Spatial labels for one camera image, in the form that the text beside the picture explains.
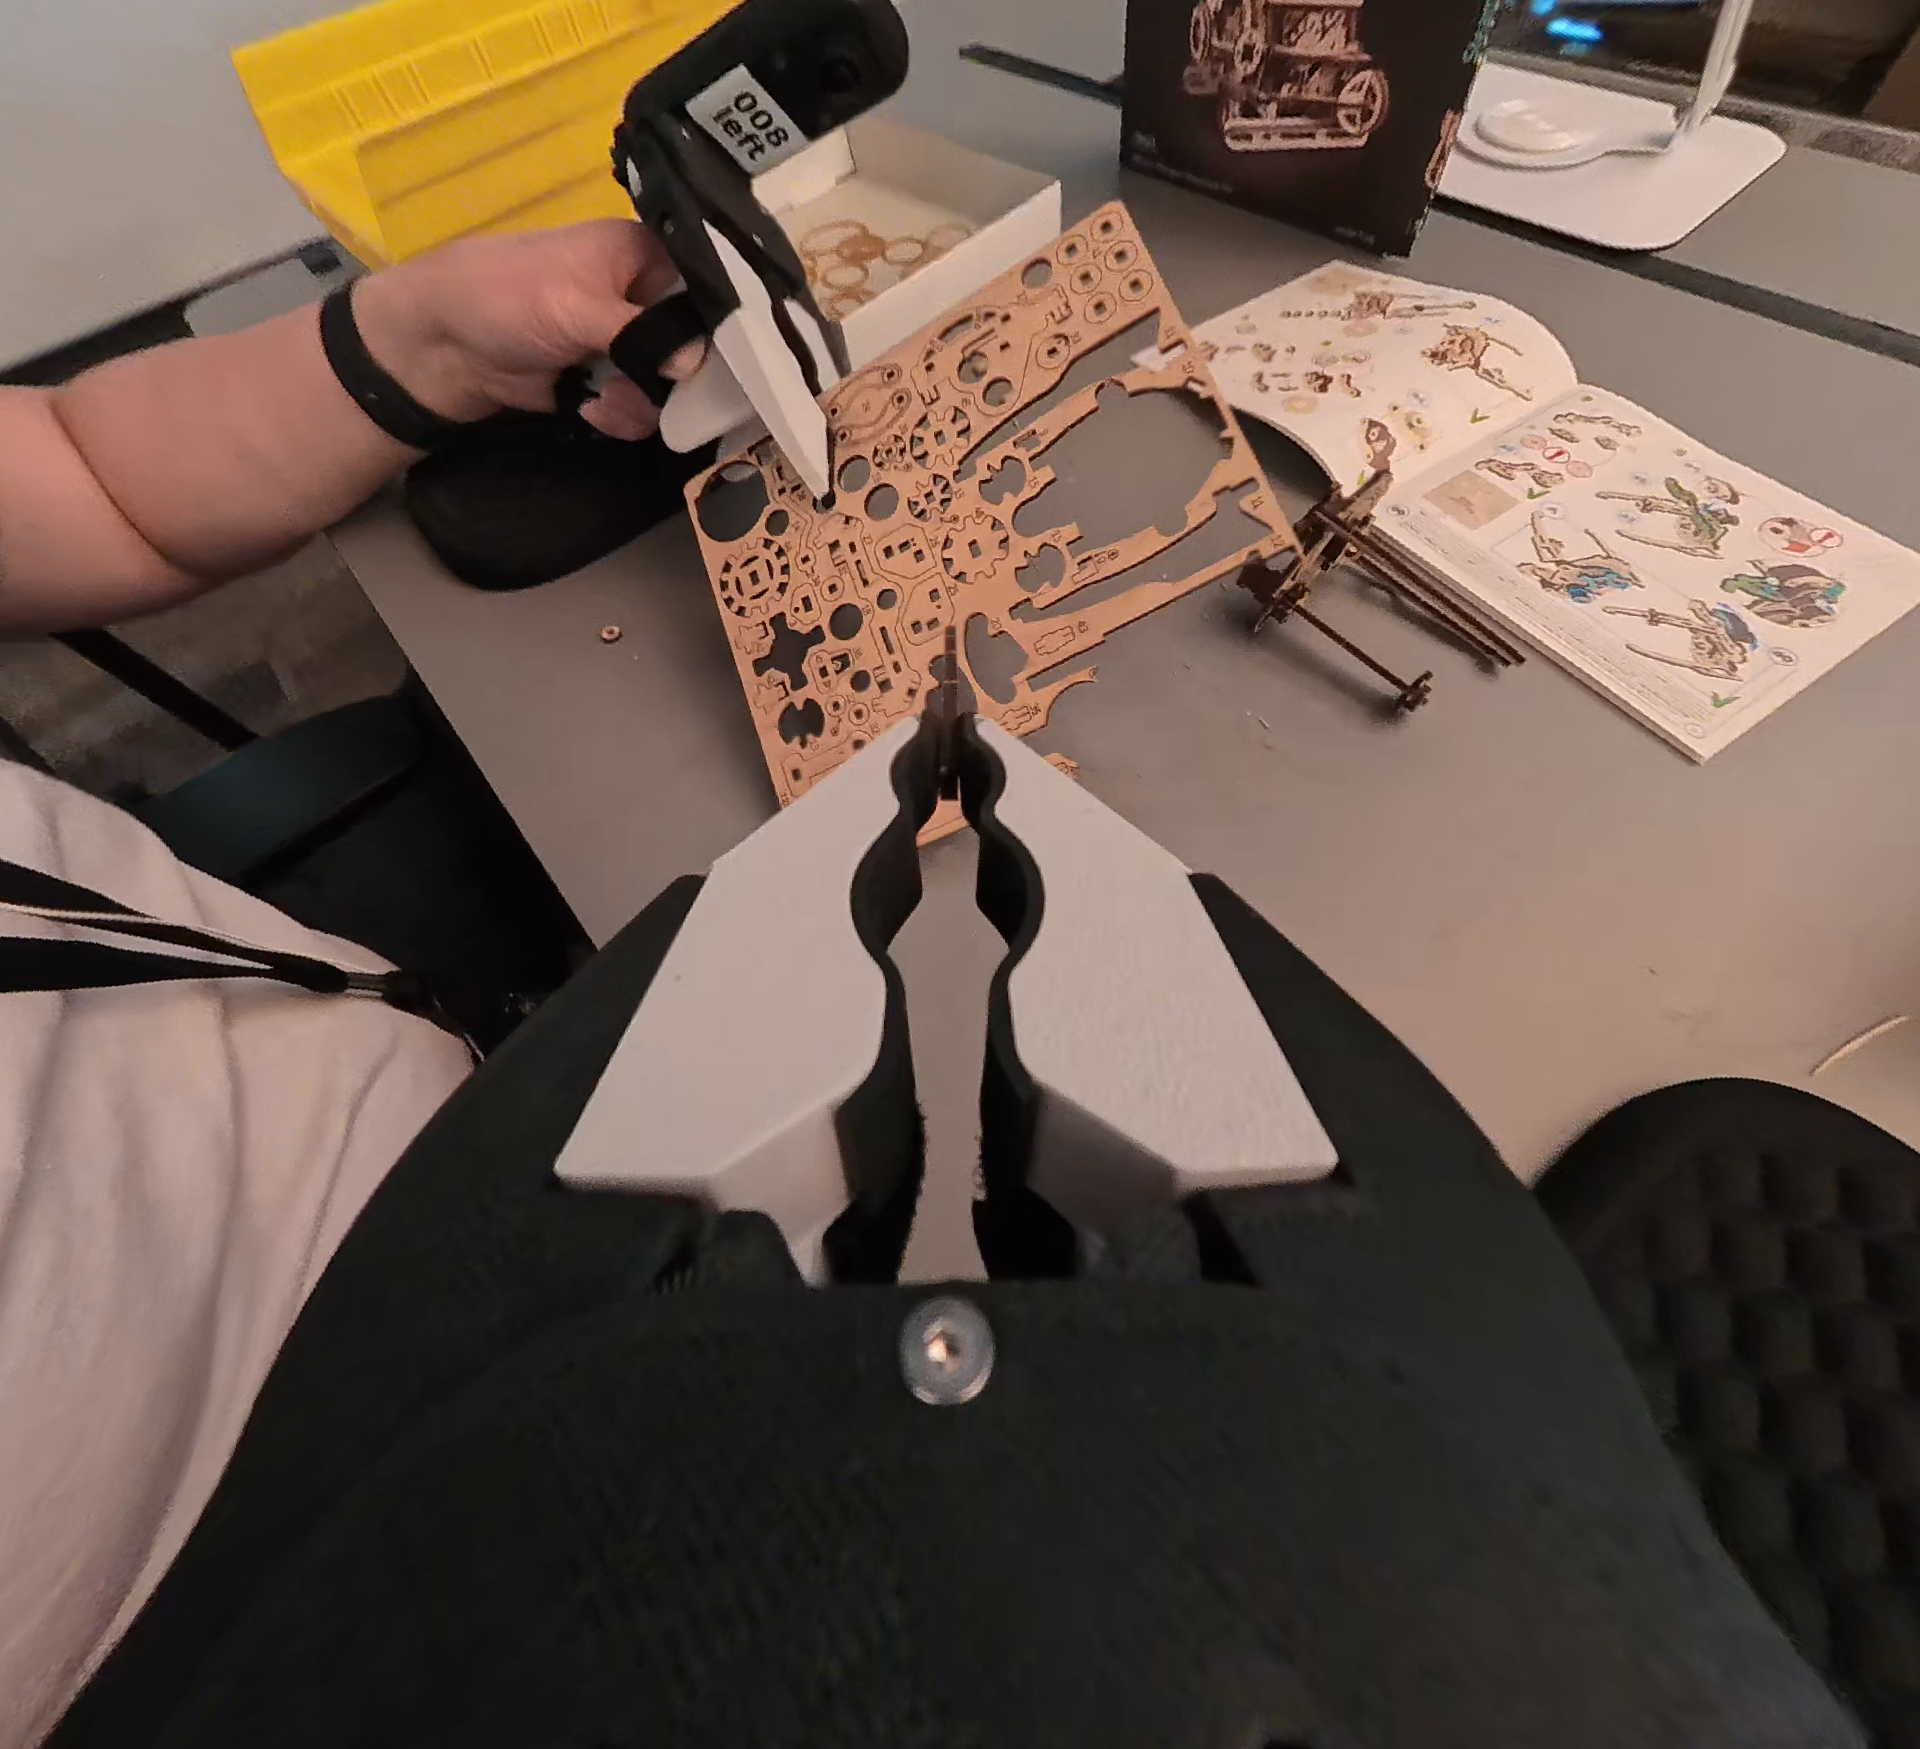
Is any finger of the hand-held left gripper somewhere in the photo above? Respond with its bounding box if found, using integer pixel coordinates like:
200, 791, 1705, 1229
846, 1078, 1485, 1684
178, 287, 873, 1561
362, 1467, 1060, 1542
750, 207, 854, 399
702, 222, 836, 505

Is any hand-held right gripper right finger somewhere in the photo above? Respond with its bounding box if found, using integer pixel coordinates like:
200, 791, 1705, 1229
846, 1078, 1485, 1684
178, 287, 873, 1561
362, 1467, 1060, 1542
957, 716, 1343, 1286

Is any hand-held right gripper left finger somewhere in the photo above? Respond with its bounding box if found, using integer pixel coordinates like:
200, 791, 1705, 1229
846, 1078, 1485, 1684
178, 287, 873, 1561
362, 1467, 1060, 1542
554, 713, 961, 1286

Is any laser-cut wooden parts sheet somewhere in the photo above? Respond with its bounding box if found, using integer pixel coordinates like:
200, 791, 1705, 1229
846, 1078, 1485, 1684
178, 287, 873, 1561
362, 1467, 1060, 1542
683, 202, 1301, 849

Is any small dark wooden model part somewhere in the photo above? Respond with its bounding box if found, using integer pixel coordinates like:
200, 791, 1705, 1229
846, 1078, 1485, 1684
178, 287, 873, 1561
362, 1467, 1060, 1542
926, 625, 971, 808

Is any person's left forearm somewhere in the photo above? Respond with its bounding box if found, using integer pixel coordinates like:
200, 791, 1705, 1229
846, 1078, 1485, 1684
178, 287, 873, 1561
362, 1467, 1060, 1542
0, 331, 419, 644

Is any partly built wooden model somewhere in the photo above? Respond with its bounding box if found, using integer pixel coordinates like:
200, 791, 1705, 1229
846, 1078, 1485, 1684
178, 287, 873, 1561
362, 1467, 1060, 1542
1237, 465, 1530, 725

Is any black model kit box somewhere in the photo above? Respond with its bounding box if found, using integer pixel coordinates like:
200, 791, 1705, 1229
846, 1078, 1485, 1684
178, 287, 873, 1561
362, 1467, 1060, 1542
1116, 0, 1562, 259

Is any person's left hand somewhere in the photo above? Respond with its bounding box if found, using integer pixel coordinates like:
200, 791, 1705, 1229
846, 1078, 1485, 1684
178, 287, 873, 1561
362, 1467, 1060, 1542
354, 222, 715, 439

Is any white cardboard box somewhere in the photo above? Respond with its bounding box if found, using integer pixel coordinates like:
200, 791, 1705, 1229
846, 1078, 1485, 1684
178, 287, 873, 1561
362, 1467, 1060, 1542
750, 114, 1065, 358

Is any black pouch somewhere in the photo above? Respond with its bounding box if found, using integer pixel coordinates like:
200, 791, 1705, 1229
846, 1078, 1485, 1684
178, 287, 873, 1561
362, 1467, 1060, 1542
406, 421, 725, 591

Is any yellow plastic bin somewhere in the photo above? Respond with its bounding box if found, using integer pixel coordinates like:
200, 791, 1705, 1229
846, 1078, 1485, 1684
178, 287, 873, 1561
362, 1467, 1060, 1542
233, 0, 798, 269

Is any black wristband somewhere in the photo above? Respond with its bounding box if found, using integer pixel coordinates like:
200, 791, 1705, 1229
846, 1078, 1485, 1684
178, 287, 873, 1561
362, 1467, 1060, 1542
318, 277, 455, 455

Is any person's white shirt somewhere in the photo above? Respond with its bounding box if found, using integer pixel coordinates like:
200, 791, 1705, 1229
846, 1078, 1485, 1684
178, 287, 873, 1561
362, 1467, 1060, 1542
0, 760, 486, 1749

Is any black mesh chair cushion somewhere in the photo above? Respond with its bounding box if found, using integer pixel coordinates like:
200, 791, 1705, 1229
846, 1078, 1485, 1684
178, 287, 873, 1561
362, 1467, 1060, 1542
1530, 1078, 1920, 1749

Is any open instruction booklet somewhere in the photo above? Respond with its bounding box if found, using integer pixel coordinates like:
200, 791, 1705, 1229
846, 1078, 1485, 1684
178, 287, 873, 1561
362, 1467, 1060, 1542
1132, 262, 1902, 766

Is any white desk stand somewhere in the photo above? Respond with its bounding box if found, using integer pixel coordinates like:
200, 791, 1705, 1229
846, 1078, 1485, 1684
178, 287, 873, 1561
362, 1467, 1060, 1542
1432, 0, 1885, 251

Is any pile of wooden ring parts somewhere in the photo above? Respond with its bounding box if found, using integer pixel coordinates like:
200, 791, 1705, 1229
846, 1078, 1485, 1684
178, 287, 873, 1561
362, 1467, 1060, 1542
796, 211, 979, 313

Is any black lanyard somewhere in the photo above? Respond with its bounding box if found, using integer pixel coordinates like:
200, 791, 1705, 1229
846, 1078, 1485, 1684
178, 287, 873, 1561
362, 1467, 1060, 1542
0, 856, 486, 1064

